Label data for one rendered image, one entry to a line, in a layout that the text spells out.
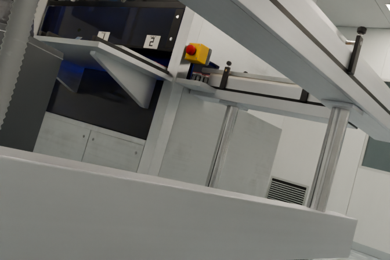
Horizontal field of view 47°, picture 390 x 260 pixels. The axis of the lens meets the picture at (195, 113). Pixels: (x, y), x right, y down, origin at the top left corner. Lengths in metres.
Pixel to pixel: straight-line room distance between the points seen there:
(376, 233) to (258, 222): 5.24
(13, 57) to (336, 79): 0.75
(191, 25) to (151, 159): 0.57
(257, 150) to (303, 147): 4.11
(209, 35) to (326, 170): 0.95
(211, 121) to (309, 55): 1.19
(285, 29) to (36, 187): 0.51
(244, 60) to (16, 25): 1.79
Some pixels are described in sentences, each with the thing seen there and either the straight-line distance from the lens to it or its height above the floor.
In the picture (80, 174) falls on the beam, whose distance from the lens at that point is 0.54.
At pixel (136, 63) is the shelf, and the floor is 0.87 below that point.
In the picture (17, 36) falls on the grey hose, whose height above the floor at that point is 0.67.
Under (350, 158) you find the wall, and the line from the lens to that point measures 6.28.
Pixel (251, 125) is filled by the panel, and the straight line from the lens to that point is 2.33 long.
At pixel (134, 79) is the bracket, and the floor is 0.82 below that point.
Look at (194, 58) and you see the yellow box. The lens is 1.78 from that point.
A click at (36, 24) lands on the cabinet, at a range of 2.59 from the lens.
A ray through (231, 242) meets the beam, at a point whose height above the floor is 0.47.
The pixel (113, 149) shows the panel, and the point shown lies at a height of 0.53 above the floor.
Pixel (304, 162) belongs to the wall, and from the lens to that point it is 6.49.
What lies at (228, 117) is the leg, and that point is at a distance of 1.79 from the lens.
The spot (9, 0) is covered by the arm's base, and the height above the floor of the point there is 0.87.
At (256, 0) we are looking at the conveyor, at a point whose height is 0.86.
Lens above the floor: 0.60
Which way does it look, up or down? 5 degrees up
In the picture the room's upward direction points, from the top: 16 degrees clockwise
